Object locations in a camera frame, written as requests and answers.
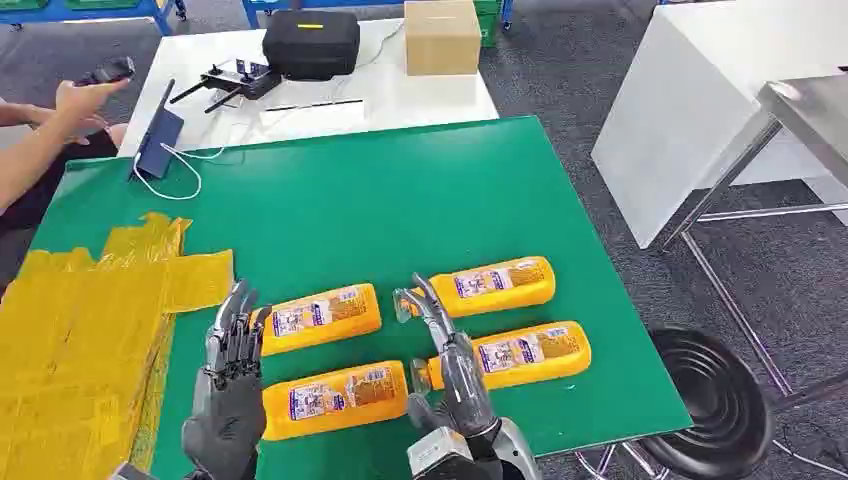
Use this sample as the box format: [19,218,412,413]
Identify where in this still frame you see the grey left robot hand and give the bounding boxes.
[181,278,274,480]

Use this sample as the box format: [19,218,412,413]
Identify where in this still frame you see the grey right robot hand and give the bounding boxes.
[405,272,505,460]

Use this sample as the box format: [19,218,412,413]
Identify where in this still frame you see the orange drink bottle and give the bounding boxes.
[393,256,557,324]
[254,283,384,358]
[409,321,593,397]
[261,360,410,443]

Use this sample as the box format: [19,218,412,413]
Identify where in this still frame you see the yellow plastic sheet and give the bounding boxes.
[0,211,235,480]

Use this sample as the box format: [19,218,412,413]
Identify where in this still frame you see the chrome stool legs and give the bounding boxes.
[573,439,672,480]

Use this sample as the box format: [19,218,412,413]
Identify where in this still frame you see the green table mat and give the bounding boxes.
[29,115,694,480]

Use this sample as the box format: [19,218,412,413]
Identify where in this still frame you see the dark blue tablet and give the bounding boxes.
[128,78,186,181]

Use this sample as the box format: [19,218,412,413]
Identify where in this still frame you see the black remote controller with antennas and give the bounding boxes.
[169,58,284,115]

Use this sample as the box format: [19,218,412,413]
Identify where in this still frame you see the person's hand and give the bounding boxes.
[54,77,131,147]

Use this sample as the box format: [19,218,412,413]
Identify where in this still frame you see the cardboard box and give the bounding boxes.
[404,0,483,77]

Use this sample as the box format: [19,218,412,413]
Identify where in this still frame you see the white side table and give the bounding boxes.
[590,0,848,250]

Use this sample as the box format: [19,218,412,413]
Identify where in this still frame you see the black phone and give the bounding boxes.
[72,56,137,88]

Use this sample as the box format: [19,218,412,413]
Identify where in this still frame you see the black carry case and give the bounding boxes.
[262,9,362,82]

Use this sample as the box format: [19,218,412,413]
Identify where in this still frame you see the blue metal rack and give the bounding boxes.
[0,0,189,36]
[241,0,515,32]

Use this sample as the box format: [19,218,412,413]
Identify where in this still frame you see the steel bench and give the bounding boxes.
[662,66,848,413]

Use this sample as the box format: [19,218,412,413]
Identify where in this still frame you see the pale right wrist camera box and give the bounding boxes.
[405,427,476,480]

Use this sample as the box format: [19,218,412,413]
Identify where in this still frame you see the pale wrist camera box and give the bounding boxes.
[109,462,158,480]
[405,427,476,480]

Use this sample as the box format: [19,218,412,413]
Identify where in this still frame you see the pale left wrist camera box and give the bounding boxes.
[109,462,158,480]

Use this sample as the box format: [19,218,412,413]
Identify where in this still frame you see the white charging cable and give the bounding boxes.
[132,141,228,202]

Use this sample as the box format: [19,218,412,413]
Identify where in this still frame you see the thin white cable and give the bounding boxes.
[331,19,407,94]

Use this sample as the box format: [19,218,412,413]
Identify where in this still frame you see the black floor cable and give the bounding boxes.
[771,423,848,480]

